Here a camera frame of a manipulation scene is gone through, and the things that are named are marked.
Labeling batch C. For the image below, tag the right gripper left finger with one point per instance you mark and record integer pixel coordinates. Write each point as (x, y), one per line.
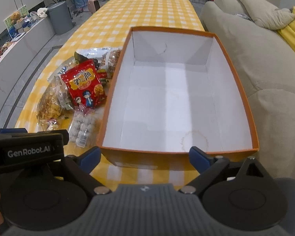
(79, 168)

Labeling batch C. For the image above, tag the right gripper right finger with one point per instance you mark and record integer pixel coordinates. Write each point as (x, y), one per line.
(209, 168)

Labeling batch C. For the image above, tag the clear bag white round candies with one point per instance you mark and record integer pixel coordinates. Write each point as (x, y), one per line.
(82, 130)

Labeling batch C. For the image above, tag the clear bag yellow noodle snack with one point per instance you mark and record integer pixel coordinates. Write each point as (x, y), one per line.
(53, 105)

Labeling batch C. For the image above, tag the red snack bag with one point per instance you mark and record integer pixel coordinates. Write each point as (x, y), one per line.
(85, 88)

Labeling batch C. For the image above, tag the peanut snack bag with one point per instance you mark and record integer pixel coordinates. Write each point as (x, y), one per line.
(109, 62)

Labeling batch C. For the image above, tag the white snack packet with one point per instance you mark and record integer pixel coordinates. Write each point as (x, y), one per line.
(93, 53)

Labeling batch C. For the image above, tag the orange cardboard box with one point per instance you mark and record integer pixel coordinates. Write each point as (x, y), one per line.
(173, 89)

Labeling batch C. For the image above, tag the white tv cabinet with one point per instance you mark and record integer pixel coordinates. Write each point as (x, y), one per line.
(19, 55)

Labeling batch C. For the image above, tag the beige sofa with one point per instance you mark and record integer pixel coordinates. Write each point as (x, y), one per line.
(265, 64)

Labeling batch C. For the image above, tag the grey trash bin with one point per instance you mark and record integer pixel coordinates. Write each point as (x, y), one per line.
(60, 17)

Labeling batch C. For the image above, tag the beige cushion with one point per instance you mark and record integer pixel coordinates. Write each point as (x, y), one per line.
(266, 15)

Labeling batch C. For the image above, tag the pink small heater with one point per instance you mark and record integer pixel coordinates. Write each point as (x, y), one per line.
(93, 6)

